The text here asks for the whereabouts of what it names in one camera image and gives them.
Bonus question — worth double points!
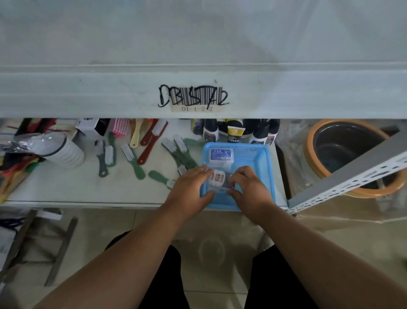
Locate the person's left hand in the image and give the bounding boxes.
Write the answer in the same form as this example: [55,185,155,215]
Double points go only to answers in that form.
[162,165,216,221]

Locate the person's right hand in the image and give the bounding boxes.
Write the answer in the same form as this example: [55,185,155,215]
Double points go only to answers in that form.
[226,166,277,225]

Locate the clear packet with white disc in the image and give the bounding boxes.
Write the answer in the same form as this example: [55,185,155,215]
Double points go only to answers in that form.
[205,169,243,195]

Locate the person's right forearm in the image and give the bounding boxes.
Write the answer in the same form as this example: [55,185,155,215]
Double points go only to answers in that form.
[253,204,407,309]

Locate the person's left forearm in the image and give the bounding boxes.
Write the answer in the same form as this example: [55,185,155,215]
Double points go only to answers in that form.
[32,204,178,309]

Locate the clear box with blue label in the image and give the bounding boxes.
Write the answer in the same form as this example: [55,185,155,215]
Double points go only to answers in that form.
[208,148,235,173]

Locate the blue plastic basket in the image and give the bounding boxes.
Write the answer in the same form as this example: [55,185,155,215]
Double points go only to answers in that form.
[200,142,277,211]

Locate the row of black bottles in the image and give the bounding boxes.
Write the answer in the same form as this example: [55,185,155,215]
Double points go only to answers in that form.
[191,118,281,146]

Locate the group of green brushes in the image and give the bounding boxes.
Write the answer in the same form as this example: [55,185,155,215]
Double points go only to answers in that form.
[95,131,208,190]

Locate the red brush with white bristles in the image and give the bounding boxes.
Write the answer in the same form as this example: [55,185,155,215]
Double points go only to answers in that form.
[137,120,169,166]

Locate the red plastic brush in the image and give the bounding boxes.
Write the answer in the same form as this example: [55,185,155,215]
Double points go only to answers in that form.
[140,118,159,147]

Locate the person's black shorts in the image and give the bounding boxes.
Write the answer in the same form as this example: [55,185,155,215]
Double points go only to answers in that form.
[105,230,319,309]

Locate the barcode label sticker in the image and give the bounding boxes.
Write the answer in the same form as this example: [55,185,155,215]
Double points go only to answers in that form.
[158,84,230,113]

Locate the orange-rimmed grey bucket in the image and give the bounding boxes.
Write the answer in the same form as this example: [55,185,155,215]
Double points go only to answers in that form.
[303,119,407,199]

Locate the beige plastic brush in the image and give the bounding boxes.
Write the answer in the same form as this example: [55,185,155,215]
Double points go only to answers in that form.
[129,118,144,149]

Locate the pink plastic brush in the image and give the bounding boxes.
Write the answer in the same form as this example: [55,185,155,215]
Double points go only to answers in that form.
[113,118,130,138]

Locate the grey perforated shelf upright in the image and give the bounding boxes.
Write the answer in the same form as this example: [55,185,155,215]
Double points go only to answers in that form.
[287,127,407,216]

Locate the white and black box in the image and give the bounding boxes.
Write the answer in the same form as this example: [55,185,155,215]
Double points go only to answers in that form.
[75,118,111,138]

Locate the white striped cylinder container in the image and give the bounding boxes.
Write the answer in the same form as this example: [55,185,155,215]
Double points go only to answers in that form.
[38,131,86,169]

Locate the white metal shelf board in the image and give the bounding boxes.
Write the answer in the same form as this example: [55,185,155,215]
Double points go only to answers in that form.
[0,63,407,119]

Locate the grey metal bar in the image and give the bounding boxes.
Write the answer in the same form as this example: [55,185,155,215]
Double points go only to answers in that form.
[44,217,79,287]
[0,208,39,282]

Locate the pile of colourful combs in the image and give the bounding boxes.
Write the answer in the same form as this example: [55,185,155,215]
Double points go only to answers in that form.
[0,118,58,204]

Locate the clear bag of small items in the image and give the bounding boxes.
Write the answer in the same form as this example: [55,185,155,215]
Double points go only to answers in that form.
[0,131,64,157]

